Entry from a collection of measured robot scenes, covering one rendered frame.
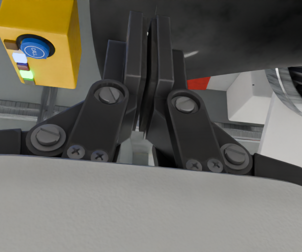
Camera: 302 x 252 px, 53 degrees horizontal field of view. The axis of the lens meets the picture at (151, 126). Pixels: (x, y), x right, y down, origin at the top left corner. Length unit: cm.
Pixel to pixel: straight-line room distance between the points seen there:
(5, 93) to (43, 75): 44
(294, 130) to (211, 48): 31
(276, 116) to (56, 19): 36
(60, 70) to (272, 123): 36
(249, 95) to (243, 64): 56
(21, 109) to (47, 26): 53
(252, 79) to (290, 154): 35
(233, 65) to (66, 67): 32
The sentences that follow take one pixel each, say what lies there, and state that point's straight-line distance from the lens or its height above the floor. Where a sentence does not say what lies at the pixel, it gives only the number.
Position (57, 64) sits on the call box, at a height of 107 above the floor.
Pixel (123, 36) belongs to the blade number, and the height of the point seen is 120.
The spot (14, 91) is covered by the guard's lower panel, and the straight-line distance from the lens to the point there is 100.
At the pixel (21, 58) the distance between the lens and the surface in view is 53.
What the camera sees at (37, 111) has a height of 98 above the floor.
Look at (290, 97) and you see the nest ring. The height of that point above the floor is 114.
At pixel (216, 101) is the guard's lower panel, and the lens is 103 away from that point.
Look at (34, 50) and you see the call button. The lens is 49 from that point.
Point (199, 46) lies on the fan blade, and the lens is 25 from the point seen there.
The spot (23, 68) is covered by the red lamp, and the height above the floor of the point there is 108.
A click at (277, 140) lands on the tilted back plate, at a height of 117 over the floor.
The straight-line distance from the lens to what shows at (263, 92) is 84.
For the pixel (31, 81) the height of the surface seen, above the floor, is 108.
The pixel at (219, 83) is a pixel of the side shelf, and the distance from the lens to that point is 97.
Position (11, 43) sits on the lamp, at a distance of 50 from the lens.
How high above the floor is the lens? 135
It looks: 22 degrees down
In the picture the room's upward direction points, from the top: 177 degrees counter-clockwise
